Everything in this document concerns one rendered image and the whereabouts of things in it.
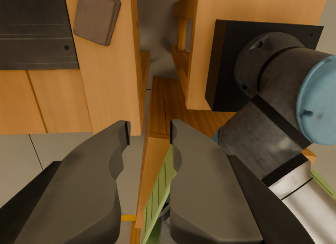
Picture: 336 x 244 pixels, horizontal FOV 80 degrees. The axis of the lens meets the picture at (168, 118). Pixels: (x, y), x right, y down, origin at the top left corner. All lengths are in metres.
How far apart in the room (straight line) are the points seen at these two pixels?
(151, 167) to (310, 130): 0.60
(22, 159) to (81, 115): 1.54
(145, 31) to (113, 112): 0.91
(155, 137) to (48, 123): 0.34
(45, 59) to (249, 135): 0.48
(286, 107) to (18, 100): 0.63
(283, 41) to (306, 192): 0.27
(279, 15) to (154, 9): 0.91
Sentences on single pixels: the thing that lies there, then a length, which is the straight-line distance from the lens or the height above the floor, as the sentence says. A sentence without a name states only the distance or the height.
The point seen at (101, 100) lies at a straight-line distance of 0.57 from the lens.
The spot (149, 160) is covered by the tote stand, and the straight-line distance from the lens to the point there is 0.80.
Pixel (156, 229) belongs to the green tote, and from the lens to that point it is 0.93.
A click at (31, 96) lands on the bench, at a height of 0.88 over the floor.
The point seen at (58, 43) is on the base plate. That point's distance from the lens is 0.56.
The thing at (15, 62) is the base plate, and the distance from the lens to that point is 0.62.
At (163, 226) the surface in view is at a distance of 0.78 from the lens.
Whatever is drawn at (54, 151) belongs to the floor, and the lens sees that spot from 1.95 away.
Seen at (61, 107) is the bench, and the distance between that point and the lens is 0.64.
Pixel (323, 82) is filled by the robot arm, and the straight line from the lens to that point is 0.32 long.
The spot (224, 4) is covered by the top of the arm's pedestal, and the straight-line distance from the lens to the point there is 0.58.
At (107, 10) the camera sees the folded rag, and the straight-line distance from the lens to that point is 0.49.
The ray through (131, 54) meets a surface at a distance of 0.52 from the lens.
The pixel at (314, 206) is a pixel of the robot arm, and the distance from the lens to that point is 0.35.
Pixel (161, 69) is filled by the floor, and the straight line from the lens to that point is 1.45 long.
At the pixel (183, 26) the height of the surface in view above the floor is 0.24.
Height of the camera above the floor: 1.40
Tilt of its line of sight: 62 degrees down
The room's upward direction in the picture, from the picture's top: 175 degrees clockwise
